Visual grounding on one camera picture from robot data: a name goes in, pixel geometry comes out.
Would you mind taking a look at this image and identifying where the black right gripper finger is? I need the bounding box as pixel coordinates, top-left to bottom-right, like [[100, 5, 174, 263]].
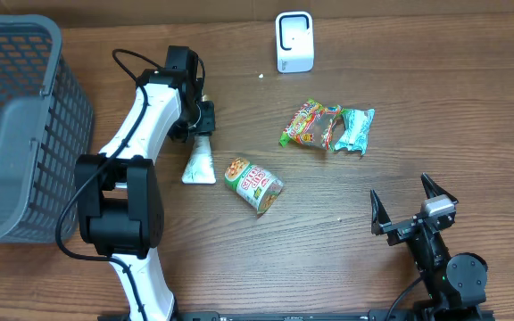
[[370, 189, 392, 235], [420, 173, 459, 204]]

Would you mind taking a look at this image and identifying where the cup noodles container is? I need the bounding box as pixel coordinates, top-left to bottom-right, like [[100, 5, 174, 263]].
[[225, 158, 284, 215]]

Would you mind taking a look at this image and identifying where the teal snack packet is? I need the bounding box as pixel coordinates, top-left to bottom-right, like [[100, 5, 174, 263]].
[[335, 109, 375, 155]]

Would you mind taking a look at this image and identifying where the colourful candy bag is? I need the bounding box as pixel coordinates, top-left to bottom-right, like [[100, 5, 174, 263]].
[[279, 99, 343, 151]]

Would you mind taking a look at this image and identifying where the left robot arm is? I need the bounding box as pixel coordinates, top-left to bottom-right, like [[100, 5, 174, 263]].
[[65, 45, 216, 320]]

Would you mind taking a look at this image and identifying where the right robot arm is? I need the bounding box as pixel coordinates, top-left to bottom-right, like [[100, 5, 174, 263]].
[[370, 173, 494, 320]]

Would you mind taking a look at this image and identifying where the white barcode scanner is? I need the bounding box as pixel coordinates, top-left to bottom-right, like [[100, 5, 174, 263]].
[[275, 11, 315, 73]]

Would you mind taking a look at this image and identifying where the dark grey plastic basket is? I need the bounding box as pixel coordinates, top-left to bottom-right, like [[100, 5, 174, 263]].
[[0, 15, 94, 243]]

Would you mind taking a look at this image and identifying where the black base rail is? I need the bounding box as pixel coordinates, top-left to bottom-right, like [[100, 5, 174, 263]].
[[96, 309, 495, 321]]

